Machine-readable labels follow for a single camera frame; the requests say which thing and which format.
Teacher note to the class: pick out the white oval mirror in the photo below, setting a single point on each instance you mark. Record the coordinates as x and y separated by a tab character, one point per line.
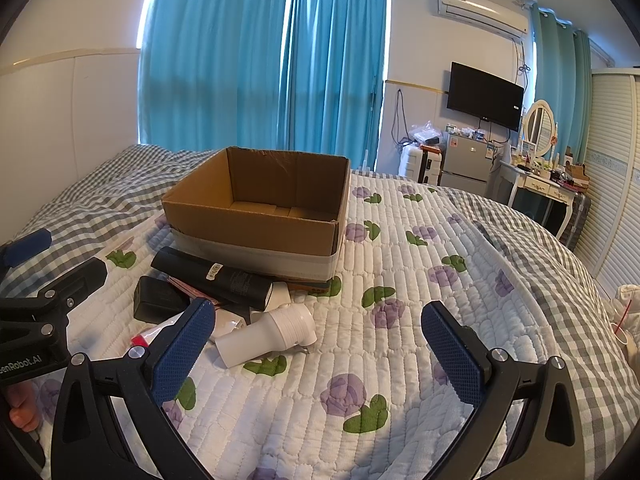
537	127

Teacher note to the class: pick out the dark striped suitcase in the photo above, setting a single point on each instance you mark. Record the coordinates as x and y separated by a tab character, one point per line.
579	217

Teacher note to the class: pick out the white plastic bottle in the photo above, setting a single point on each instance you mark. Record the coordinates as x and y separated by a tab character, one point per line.
260	337

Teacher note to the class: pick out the white suitcase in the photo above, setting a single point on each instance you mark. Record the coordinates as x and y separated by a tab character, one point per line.
415	162

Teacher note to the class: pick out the person's left hand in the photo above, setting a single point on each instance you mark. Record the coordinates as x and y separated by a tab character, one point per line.
22	407

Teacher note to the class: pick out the small black case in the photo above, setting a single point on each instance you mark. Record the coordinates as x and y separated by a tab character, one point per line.
155	300

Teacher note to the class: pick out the white floral quilt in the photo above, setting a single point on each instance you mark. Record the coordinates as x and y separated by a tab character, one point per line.
350	360

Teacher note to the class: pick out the white dressing table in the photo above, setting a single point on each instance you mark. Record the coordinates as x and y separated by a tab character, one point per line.
530	180

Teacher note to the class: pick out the thin grey pole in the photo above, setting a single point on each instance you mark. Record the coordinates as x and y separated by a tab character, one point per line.
375	120

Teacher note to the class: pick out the long black box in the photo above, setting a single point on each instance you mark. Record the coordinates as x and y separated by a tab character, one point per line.
220	280

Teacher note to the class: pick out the grey small fridge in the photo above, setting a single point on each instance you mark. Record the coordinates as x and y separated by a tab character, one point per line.
465	162

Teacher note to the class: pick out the white slatted wardrobe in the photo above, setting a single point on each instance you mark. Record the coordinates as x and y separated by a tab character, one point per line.
612	170

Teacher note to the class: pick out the white crumpled bag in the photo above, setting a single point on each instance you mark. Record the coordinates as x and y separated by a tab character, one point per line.
625	315

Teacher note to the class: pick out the black wall television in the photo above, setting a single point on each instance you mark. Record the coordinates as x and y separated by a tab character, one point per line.
482	95

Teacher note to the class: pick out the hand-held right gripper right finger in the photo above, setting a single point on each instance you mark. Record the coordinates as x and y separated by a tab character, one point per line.
452	355

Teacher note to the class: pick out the wide blue curtain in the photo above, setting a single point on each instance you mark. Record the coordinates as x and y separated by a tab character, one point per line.
210	60

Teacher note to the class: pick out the brown cardboard box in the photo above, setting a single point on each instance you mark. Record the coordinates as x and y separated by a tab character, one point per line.
250	232

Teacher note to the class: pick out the pink packet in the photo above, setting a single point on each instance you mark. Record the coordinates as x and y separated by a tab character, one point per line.
187	288

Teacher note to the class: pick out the narrow blue curtain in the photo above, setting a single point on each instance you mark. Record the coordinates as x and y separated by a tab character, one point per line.
335	70

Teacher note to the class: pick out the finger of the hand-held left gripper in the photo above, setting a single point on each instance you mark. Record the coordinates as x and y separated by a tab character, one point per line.
80	277
25	249

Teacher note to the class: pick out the white air conditioner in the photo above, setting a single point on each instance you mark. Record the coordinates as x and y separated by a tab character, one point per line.
482	10

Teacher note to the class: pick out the white tube with red cap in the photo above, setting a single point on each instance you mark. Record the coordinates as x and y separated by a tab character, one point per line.
162	327

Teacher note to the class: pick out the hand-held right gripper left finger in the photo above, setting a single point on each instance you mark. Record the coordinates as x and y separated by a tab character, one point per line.
182	352

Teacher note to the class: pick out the clear plastic bag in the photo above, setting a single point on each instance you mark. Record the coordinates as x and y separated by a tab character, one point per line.
425	132

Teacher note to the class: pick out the teal curtain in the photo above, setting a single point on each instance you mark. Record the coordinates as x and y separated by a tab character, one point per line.
555	60

